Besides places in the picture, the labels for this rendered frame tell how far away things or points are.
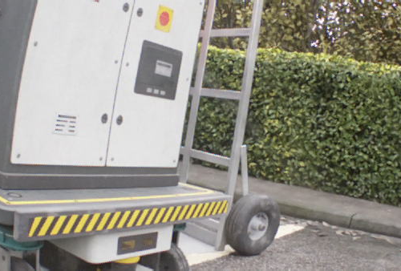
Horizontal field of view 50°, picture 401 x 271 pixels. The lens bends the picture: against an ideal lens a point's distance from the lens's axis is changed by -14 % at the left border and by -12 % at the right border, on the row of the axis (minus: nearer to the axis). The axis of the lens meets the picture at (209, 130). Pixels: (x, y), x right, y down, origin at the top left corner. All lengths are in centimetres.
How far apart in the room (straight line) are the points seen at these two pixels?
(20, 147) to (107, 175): 26
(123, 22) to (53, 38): 20
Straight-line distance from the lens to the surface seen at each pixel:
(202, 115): 392
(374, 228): 274
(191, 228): 201
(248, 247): 182
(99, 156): 99
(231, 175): 179
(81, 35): 92
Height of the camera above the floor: 50
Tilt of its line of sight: 2 degrees down
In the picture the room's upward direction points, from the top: 9 degrees clockwise
